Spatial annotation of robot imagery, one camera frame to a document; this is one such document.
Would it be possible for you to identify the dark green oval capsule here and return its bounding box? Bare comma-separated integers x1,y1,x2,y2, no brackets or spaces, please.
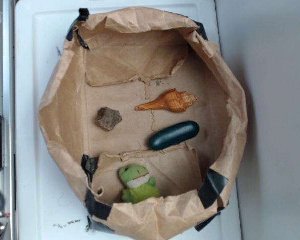
149,121,200,151

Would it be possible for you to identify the orange spiral sea shell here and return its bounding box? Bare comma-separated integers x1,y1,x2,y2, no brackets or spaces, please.
135,88,199,113

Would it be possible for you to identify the brown rough rock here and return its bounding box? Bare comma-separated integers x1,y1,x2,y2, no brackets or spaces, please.
95,107,123,132

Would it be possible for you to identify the green plush frog toy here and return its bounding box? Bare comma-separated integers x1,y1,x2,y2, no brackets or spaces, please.
118,164,161,204

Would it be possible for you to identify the brown paper bag bin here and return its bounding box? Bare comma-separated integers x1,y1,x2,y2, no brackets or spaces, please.
39,7,248,240

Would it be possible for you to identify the aluminium frame rail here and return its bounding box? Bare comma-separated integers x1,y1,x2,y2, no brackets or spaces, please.
0,0,18,240

